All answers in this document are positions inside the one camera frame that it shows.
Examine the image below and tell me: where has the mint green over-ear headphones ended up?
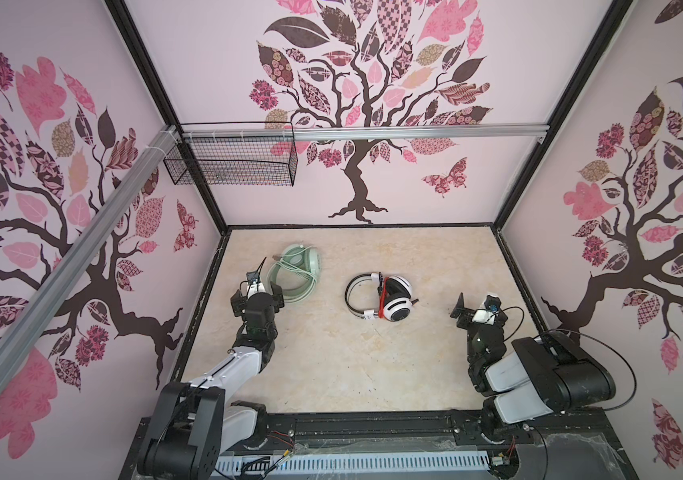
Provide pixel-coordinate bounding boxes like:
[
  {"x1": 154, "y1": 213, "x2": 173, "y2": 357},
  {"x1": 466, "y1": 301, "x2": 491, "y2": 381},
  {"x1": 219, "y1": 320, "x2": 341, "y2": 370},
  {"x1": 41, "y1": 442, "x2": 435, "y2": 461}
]
[{"x1": 267, "y1": 244, "x2": 321, "y2": 304}]

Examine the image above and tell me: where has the white black over-ear headphones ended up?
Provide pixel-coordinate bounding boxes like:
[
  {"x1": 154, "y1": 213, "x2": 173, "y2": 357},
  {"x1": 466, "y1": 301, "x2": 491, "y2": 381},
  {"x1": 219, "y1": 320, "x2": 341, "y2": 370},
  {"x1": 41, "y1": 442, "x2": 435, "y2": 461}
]
[{"x1": 345, "y1": 272, "x2": 419, "y2": 323}]

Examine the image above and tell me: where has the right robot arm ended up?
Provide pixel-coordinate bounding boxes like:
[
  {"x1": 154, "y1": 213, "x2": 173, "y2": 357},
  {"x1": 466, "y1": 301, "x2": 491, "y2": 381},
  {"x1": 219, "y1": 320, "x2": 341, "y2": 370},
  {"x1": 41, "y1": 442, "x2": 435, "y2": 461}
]
[{"x1": 451, "y1": 295, "x2": 617, "y2": 442}]

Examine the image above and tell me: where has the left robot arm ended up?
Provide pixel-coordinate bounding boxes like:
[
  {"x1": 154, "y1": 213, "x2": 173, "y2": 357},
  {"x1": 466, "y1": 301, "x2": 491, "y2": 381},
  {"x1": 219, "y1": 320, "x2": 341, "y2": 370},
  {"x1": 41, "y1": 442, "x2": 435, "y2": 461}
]
[{"x1": 135, "y1": 265, "x2": 284, "y2": 479}]

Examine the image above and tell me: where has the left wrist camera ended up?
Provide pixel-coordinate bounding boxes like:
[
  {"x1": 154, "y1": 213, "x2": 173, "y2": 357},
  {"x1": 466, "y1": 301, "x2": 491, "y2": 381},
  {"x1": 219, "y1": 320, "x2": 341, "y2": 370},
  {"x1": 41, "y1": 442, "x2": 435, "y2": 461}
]
[{"x1": 246, "y1": 270, "x2": 266, "y2": 298}]

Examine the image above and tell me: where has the black wire basket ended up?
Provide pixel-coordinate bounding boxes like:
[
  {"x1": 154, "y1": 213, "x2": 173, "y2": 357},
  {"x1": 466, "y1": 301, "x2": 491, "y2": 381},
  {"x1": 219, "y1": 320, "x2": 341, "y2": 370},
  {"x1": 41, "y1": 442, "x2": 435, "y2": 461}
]
[{"x1": 163, "y1": 120, "x2": 298, "y2": 187}]

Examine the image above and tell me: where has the white slotted cable duct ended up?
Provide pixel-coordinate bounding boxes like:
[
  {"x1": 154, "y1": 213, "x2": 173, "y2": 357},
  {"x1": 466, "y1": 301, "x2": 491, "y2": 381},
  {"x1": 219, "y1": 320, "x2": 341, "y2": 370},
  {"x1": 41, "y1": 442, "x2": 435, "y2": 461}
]
[{"x1": 213, "y1": 451, "x2": 491, "y2": 479}]

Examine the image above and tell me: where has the aluminium rail back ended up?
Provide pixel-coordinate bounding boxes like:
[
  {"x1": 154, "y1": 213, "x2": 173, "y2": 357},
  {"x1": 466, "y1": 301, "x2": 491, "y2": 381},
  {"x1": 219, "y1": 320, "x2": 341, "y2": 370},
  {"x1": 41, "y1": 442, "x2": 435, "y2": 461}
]
[{"x1": 182, "y1": 123, "x2": 549, "y2": 141}]

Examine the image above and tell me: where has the aluminium rail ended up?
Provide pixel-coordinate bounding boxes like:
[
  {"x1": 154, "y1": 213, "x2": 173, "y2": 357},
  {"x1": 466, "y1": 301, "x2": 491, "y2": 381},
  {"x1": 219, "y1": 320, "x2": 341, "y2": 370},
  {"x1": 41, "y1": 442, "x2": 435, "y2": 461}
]
[
  {"x1": 0, "y1": 125, "x2": 178, "y2": 394},
  {"x1": 182, "y1": 123, "x2": 549, "y2": 141}
]

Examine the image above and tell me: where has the aluminium rail left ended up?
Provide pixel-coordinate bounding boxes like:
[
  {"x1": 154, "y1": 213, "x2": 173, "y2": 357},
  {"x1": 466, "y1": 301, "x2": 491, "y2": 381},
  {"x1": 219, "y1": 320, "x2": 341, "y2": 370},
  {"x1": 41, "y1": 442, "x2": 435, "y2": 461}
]
[{"x1": 0, "y1": 125, "x2": 178, "y2": 394}]

